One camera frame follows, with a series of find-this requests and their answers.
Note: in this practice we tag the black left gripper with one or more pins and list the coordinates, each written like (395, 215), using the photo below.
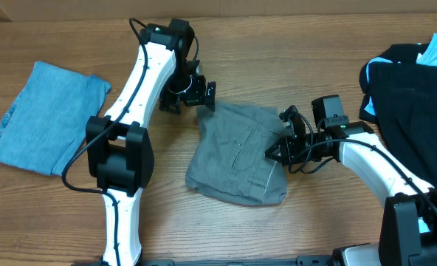
(198, 95)

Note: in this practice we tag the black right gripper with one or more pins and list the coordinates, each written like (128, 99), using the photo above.
(290, 155)

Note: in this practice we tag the grey shorts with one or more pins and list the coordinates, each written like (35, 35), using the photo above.
(229, 163)

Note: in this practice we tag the blue denim garment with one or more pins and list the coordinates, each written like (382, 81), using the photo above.
(45, 124)

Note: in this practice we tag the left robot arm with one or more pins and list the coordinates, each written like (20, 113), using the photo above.
(120, 154)

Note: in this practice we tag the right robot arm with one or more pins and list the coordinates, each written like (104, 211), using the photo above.
(408, 234)

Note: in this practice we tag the black garment in pile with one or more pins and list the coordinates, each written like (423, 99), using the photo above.
(400, 96)

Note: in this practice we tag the light blue garment in pile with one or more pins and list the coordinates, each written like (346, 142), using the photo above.
(424, 54)

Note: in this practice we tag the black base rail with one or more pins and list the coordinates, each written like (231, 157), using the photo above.
(222, 261)

